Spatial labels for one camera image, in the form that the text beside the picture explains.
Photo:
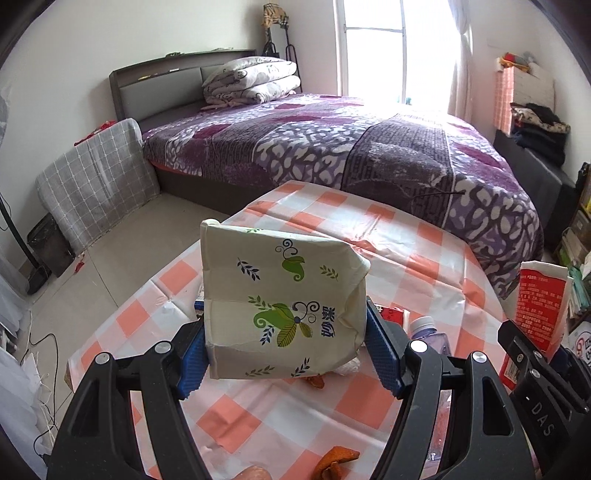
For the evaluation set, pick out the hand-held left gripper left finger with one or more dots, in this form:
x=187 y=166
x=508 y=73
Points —
x=194 y=364

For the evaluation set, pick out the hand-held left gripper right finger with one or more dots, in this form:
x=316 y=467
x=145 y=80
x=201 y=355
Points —
x=385 y=355

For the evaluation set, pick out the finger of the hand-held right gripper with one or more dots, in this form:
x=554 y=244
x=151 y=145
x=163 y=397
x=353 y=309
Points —
x=519 y=344

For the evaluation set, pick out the red white tissue packet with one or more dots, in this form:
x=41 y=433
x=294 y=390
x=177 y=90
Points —
x=540 y=309

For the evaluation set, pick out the cream leaf-print tissue packet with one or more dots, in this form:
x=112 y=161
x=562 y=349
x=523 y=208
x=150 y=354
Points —
x=277 y=300

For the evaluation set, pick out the small red box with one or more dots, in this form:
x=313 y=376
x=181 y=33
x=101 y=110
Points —
x=395 y=318

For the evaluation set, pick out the clear plastic bottle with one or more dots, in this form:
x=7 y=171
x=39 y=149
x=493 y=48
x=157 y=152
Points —
x=427 y=334

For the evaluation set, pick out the white blue medicine box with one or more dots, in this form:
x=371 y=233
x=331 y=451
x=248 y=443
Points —
x=199 y=302

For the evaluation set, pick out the orange peel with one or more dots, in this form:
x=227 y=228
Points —
x=314 y=381
x=334 y=464

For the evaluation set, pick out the orange white checked tablecloth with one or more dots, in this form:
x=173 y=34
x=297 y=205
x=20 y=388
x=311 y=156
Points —
x=415 y=258

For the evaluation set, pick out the wooden bookshelf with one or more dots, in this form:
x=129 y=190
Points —
x=577 y=258

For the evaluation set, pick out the black leather bench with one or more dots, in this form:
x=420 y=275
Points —
x=535 y=184

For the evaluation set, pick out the white cloth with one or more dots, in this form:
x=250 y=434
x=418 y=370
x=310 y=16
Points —
x=16 y=369

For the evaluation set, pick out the black floor stand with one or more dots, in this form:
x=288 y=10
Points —
x=37 y=279

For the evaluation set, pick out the black mesh waste bin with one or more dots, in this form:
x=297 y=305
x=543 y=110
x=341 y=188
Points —
x=48 y=244

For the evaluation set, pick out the grey checked cushion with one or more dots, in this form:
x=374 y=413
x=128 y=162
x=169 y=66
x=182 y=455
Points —
x=97 y=184

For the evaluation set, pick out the bed with purple bedspread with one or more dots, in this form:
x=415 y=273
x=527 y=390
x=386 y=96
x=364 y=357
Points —
x=369 y=147

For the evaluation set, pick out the pile of dark clothes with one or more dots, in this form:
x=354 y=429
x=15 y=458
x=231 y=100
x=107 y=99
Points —
x=540 y=134

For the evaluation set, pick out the pink checked cloth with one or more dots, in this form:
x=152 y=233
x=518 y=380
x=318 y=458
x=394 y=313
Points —
x=504 y=99

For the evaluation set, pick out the red cloth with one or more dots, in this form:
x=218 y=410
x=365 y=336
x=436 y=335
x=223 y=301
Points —
x=94 y=131

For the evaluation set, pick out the pale curtain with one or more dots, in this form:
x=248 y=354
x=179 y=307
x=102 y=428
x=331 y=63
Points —
x=461 y=60

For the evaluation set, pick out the folded floral quilt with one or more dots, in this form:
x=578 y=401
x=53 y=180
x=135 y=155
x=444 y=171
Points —
x=254 y=81

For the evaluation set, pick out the window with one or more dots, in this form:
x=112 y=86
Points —
x=374 y=55

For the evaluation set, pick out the black coat rack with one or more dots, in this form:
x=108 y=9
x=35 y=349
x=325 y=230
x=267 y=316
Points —
x=291 y=55

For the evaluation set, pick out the plaid scarf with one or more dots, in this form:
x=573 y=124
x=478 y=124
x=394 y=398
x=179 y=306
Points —
x=273 y=14

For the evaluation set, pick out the dark wooden bed frame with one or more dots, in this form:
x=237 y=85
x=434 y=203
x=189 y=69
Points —
x=152 y=92

